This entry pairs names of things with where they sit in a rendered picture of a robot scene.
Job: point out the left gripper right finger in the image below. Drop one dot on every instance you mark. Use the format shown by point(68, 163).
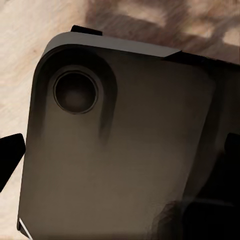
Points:
point(232, 149)

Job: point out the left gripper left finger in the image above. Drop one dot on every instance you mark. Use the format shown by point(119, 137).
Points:
point(12, 149)

